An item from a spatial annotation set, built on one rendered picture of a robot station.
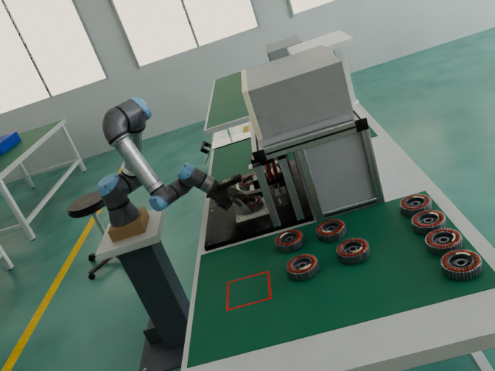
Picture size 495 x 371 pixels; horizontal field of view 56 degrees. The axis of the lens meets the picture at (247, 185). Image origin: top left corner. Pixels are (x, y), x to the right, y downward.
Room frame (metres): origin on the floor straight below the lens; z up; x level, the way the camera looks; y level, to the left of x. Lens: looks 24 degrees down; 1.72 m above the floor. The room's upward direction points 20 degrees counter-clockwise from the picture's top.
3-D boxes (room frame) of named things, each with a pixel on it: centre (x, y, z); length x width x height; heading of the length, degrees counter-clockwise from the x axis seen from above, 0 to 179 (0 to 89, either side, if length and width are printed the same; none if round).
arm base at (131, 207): (2.20, 0.64, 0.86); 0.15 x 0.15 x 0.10
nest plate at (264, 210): (1.89, 0.02, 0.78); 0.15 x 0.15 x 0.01; 83
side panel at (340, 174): (1.64, -0.36, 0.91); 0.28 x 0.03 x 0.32; 83
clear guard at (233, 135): (2.13, -0.02, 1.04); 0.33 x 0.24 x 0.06; 83
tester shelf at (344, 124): (1.98, -0.32, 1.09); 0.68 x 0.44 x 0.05; 173
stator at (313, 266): (1.36, -0.09, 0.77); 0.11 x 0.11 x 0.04
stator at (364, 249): (1.35, -0.27, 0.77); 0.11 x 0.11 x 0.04
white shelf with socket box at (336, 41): (2.84, -0.68, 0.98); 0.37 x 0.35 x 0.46; 173
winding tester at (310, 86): (1.96, -0.32, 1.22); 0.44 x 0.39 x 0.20; 173
